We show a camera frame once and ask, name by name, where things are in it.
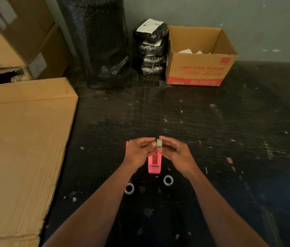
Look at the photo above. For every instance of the person's left hand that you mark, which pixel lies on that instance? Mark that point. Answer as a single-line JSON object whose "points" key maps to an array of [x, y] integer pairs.
{"points": [[136, 151]]}

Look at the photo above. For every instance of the person's right hand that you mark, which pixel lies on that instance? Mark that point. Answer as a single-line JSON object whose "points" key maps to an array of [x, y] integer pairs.
{"points": [[177, 154]]}

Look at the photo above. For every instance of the person's left thumb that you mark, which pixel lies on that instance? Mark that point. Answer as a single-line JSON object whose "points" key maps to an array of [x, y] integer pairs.
{"points": [[147, 146]]}

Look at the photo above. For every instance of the person's right thumb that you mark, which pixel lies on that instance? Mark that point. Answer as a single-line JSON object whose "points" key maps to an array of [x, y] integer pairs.
{"points": [[166, 147]]}

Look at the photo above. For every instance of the small grey tape roll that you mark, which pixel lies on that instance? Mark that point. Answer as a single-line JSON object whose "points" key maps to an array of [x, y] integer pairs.
{"points": [[159, 143]]}

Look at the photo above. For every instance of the person's left forearm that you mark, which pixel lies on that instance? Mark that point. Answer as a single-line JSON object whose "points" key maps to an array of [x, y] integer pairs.
{"points": [[93, 208]]}

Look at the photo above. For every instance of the person's right forearm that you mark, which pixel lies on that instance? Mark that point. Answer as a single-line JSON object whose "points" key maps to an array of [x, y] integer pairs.
{"points": [[222, 210]]}

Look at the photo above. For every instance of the pink tape dispenser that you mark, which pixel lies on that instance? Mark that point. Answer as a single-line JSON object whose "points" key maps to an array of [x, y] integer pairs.
{"points": [[154, 162]]}

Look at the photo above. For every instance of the open cardboard box red print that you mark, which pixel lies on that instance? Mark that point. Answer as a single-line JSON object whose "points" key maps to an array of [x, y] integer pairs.
{"points": [[199, 65]]}

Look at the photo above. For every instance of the black wrapped parcel white label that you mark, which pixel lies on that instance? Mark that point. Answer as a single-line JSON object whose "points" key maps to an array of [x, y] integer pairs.
{"points": [[150, 30], [152, 48]]}

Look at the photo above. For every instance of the white paper in box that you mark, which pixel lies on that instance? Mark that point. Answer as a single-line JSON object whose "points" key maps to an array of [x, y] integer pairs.
{"points": [[192, 51]]}

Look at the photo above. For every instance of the black bubble wrap roll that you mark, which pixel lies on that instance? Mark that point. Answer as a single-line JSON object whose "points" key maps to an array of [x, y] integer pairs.
{"points": [[101, 41]]}

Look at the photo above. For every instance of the large flat cardboard sheet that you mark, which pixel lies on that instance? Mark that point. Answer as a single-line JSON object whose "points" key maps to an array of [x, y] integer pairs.
{"points": [[21, 162]]}

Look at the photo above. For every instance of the brown cardboard box taped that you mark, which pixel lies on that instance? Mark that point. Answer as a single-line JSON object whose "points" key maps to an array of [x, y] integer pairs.
{"points": [[44, 59]]}

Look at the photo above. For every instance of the large brown cardboard box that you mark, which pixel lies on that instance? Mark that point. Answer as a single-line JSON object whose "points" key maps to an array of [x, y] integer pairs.
{"points": [[8, 28]]}

